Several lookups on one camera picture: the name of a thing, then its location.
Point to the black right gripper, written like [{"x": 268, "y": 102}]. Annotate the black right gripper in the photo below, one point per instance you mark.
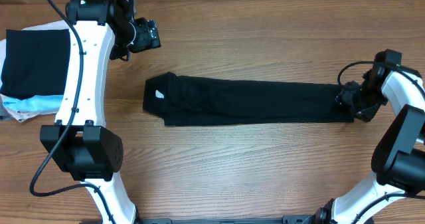
[{"x": 345, "y": 96}]

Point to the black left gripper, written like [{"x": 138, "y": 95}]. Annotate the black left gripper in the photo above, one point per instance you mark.
[{"x": 149, "y": 36}]

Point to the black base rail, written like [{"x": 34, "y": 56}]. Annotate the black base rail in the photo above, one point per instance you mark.
[{"x": 287, "y": 219}]

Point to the folded black shirt on stack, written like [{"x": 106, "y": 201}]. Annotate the folded black shirt on stack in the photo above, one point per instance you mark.
[{"x": 36, "y": 63}]

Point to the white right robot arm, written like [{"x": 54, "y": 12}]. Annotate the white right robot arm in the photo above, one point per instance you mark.
[{"x": 397, "y": 165}]

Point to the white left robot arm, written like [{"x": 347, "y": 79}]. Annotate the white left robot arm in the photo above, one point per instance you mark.
[{"x": 79, "y": 142}]

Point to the folded light blue shirt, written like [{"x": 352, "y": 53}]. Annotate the folded light blue shirt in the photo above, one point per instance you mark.
[{"x": 37, "y": 104}]

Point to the black polo shirt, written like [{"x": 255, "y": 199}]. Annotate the black polo shirt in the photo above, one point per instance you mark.
[{"x": 196, "y": 101}]

